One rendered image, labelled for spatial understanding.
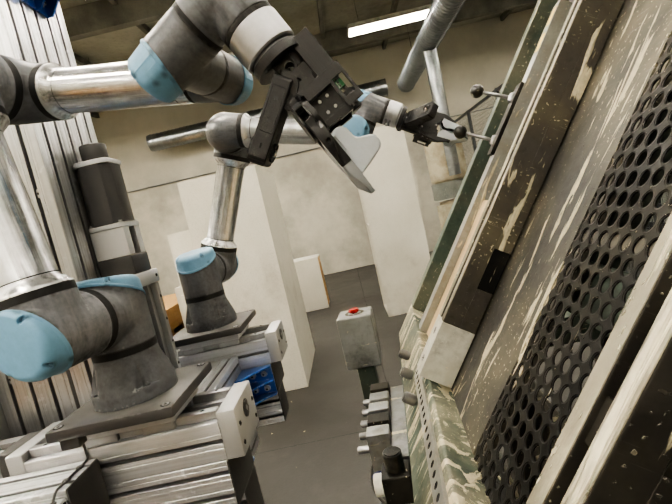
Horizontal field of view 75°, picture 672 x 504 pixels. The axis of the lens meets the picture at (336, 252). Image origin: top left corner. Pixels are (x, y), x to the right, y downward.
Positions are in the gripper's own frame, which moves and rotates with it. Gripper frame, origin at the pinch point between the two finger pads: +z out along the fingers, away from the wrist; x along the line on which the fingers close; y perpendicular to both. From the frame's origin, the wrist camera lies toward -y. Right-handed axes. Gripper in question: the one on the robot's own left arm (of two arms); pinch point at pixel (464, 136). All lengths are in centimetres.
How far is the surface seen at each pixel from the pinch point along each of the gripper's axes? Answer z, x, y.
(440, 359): 8, 65, -28
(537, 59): 8.7, -17.4, -18.2
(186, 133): -415, -191, 661
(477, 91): -2.0, -9.2, -9.0
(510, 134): 9.9, 1.3, -11.4
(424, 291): 9, 42, 29
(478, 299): 10, 51, -33
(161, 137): -458, -167, 664
